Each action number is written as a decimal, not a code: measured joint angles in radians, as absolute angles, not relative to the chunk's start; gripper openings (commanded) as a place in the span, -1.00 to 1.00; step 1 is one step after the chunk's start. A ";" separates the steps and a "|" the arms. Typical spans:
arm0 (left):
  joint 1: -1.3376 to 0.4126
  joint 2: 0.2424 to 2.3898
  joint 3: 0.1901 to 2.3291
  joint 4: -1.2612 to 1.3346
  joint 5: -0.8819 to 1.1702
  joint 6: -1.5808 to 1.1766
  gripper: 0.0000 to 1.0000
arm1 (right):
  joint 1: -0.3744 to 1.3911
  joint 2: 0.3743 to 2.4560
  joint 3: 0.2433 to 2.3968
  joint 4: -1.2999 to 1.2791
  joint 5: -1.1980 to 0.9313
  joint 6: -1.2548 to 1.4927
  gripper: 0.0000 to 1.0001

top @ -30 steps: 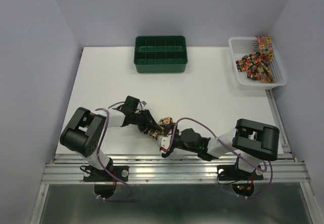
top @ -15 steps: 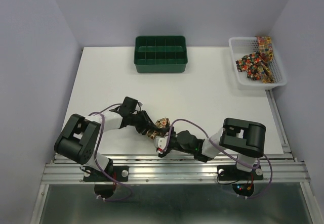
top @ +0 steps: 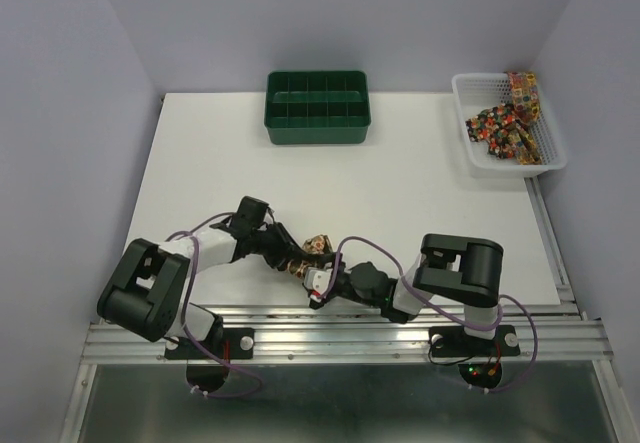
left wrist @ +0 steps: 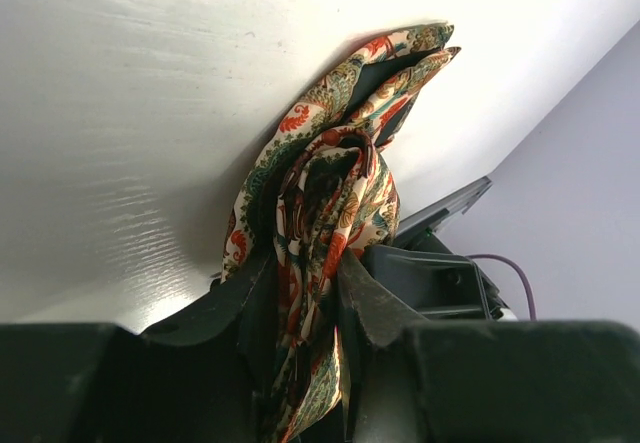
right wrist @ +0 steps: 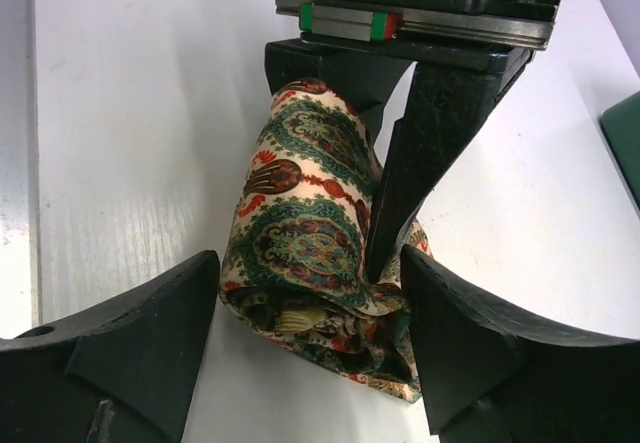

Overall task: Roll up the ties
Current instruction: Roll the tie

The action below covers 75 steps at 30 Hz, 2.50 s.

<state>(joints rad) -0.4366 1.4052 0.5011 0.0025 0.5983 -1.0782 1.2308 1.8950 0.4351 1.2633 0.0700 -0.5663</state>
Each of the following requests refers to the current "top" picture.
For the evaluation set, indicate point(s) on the paisley patterned tie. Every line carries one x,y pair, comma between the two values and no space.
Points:
313,246

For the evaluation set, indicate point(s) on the white perforated plastic basket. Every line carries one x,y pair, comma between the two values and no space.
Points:
474,92

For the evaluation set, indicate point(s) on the green compartment organizer box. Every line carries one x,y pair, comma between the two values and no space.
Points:
317,107

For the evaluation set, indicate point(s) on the aluminium rail frame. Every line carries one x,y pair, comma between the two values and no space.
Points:
344,333

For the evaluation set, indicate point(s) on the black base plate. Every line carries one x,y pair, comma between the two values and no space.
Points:
452,342
231,344

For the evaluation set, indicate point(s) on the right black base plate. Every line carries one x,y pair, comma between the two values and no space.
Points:
452,342

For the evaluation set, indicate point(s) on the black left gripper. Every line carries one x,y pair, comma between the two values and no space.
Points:
280,262

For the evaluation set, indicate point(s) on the dark multicolour dotted tie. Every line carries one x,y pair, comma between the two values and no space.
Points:
497,127

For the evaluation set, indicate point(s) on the yellow patterned tie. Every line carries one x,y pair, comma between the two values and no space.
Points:
526,103

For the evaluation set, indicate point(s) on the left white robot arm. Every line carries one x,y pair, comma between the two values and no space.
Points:
147,293

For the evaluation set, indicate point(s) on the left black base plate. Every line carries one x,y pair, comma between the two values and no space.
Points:
231,344

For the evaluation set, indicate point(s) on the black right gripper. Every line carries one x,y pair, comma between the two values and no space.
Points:
329,257

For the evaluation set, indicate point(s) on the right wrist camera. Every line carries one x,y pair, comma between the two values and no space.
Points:
317,280

